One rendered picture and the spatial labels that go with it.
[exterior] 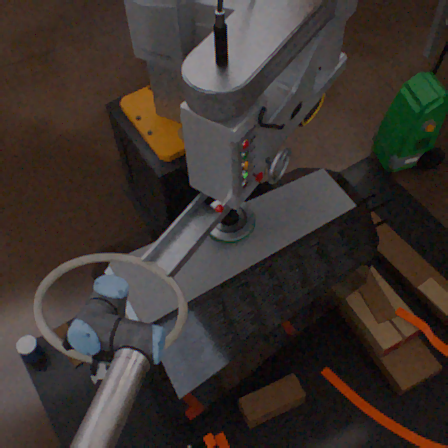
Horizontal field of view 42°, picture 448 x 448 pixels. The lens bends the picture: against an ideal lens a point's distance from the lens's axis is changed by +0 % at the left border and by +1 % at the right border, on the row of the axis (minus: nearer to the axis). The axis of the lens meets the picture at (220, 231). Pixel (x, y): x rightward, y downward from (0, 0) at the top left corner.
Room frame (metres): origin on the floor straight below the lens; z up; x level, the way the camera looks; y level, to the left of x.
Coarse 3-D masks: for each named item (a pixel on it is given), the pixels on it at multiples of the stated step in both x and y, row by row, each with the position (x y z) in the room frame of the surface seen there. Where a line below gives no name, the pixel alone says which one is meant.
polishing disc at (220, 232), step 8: (216, 200) 1.48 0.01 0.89; (240, 208) 1.43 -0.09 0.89; (248, 208) 1.43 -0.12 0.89; (240, 216) 1.39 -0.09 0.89; (248, 216) 1.39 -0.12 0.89; (240, 224) 1.35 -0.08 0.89; (248, 224) 1.35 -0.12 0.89; (216, 232) 1.32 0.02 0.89; (224, 232) 1.32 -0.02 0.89; (232, 232) 1.31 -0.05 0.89; (240, 232) 1.31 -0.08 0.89; (248, 232) 1.31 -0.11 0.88; (224, 240) 1.28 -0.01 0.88; (232, 240) 1.28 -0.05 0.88
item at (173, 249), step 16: (192, 208) 1.29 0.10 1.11; (208, 208) 1.30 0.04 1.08; (224, 208) 1.27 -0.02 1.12; (176, 224) 1.21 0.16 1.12; (192, 224) 1.23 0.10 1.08; (208, 224) 1.20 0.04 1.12; (160, 240) 1.14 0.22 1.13; (176, 240) 1.16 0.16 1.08; (192, 240) 1.16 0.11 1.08; (144, 256) 1.08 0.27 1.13; (160, 256) 1.10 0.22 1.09; (176, 256) 1.09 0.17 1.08; (176, 272) 1.03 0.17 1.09
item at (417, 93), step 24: (432, 72) 2.52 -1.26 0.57; (408, 96) 2.41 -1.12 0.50; (432, 96) 2.33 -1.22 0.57; (384, 120) 2.45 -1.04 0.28; (408, 120) 2.30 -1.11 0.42; (432, 120) 2.28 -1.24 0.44; (384, 144) 2.36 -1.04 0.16; (408, 144) 2.26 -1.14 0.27; (432, 144) 2.30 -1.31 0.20; (384, 168) 2.28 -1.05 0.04; (432, 168) 2.27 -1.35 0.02
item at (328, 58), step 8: (344, 24) 1.87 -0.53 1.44; (336, 32) 1.83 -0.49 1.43; (344, 32) 1.88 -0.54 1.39; (336, 40) 1.83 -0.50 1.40; (328, 48) 1.82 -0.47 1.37; (336, 48) 1.83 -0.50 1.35; (320, 56) 1.81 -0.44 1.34; (328, 56) 1.82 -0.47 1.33; (336, 56) 1.84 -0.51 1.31; (320, 64) 1.81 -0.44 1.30; (328, 64) 1.82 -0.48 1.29; (336, 64) 1.85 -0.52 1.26
